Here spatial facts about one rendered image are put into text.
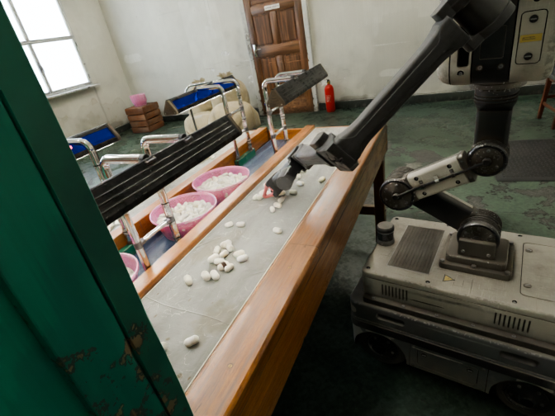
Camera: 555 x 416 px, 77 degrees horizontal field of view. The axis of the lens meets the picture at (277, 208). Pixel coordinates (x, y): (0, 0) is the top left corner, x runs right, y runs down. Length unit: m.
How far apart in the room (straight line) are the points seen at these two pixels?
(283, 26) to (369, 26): 1.24
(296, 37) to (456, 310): 4.92
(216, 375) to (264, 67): 5.52
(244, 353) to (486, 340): 0.86
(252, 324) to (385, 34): 5.00
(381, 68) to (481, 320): 4.58
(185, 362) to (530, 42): 1.04
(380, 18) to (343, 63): 0.73
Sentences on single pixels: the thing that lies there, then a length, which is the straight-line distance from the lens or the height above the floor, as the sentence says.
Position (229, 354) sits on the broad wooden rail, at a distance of 0.78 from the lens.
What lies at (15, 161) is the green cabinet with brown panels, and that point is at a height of 1.29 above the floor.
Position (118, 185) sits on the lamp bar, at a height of 1.10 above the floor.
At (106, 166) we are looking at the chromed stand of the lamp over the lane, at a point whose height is 1.09.
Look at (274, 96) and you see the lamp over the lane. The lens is 1.48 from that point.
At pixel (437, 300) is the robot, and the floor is 0.42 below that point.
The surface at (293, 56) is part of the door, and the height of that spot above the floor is 0.85.
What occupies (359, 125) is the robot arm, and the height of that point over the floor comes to 1.13.
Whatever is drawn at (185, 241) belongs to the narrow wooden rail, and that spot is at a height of 0.76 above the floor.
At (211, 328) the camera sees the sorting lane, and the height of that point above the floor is 0.74.
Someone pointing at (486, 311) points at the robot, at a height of 0.43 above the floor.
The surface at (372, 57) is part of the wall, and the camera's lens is 5.56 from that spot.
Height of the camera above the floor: 1.34
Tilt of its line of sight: 28 degrees down
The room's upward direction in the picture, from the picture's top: 11 degrees counter-clockwise
